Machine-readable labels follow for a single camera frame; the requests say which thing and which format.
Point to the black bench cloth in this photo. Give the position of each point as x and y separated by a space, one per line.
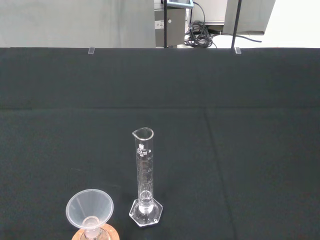
225 137

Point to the grey metal cabinet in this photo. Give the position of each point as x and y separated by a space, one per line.
172 27

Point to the black stand pole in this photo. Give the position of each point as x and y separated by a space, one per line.
236 22
165 25

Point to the clear cloth clip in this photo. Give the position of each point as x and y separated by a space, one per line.
238 50
91 51

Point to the clear plastic funnel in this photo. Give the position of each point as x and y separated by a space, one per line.
86 203

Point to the blue-rimmed tray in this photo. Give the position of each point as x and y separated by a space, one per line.
180 4

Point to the round-bottom glass flask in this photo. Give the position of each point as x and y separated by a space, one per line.
91 228

